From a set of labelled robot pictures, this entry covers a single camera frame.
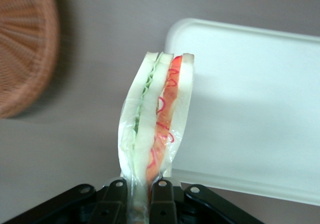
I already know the round brown wicker basket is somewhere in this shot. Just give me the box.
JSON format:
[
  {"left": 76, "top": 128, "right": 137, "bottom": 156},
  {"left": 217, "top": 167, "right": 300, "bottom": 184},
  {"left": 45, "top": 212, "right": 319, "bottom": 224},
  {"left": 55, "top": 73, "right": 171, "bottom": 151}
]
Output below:
[{"left": 0, "top": 0, "right": 61, "bottom": 119}]

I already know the cream plastic tray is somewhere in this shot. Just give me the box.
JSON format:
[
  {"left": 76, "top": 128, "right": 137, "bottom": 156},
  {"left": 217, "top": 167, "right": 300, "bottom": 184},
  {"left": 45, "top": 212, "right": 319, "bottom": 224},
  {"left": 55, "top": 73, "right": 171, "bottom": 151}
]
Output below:
[{"left": 164, "top": 18, "right": 320, "bottom": 207}]

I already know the triangle sandwich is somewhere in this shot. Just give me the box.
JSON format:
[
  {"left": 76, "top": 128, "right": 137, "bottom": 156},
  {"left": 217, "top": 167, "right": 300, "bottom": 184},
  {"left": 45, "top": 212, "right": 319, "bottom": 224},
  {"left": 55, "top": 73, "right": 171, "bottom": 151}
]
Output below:
[{"left": 116, "top": 51, "right": 196, "bottom": 224}]

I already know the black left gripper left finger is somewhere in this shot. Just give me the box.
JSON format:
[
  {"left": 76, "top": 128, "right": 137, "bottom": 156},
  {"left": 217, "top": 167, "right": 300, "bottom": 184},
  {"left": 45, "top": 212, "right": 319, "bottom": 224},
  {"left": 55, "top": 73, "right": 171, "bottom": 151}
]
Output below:
[{"left": 96, "top": 178, "right": 129, "bottom": 224}]

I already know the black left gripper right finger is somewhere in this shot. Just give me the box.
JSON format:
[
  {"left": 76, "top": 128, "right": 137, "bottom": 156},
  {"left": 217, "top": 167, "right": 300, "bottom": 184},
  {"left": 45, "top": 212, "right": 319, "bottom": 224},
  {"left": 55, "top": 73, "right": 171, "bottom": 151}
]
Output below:
[{"left": 149, "top": 179, "right": 179, "bottom": 224}]

